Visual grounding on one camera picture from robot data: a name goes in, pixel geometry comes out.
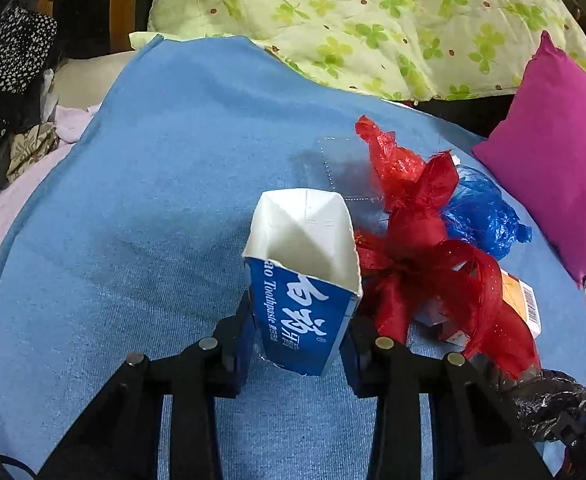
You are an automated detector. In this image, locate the clear plastic wrapper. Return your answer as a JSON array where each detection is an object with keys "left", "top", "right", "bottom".
[{"left": 292, "top": 136, "right": 388, "bottom": 235}]

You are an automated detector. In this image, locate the green clover quilt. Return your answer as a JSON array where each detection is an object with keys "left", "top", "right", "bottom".
[{"left": 130, "top": 0, "right": 586, "bottom": 101}]

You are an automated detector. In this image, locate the blue toothpaste box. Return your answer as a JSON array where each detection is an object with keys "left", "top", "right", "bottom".
[{"left": 242, "top": 188, "right": 362, "bottom": 376}]

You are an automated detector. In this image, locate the black plastic bag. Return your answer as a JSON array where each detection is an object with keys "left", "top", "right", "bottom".
[{"left": 486, "top": 365, "right": 586, "bottom": 448}]

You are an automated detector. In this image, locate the pink cloth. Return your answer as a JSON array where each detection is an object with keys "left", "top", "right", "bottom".
[{"left": 0, "top": 104, "right": 101, "bottom": 246}]

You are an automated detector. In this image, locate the orange white medicine box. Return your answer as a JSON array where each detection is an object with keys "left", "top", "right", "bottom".
[{"left": 501, "top": 269, "right": 542, "bottom": 339}]

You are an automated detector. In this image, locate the black white floral garment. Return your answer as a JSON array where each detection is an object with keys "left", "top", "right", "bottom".
[{"left": 0, "top": 6, "right": 58, "bottom": 143}]

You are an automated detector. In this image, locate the beige patterned cloth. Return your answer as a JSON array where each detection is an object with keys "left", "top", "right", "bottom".
[{"left": 6, "top": 122, "right": 60, "bottom": 183}]

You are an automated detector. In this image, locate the blue plastic bag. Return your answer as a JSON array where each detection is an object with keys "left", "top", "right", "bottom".
[{"left": 442, "top": 165, "right": 532, "bottom": 260}]

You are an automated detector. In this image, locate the magenta pillow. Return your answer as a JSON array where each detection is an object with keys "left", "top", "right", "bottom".
[{"left": 473, "top": 32, "right": 586, "bottom": 282}]

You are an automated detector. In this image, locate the red plastic bag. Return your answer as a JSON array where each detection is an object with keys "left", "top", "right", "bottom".
[{"left": 355, "top": 116, "right": 540, "bottom": 379}]

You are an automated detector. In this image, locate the wooden bedside cabinet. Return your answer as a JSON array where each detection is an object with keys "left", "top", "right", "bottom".
[{"left": 31, "top": 0, "right": 136, "bottom": 58}]

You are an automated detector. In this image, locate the blue towel blanket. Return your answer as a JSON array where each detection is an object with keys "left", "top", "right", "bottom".
[{"left": 0, "top": 38, "right": 586, "bottom": 479}]

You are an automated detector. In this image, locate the beige pillow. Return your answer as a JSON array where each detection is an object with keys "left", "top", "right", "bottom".
[{"left": 51, "top": 51, "right": 136, "bottom": 108}]

